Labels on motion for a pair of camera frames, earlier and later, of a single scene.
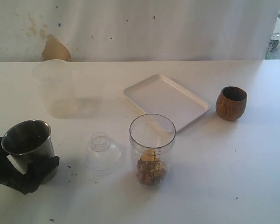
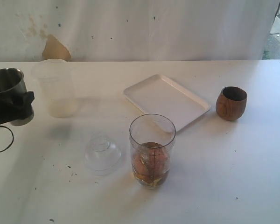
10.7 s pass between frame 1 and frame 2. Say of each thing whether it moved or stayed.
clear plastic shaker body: stayed
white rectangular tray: stayed
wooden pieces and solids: moved
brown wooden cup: stayed
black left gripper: moved
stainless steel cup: moved
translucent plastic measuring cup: stayed
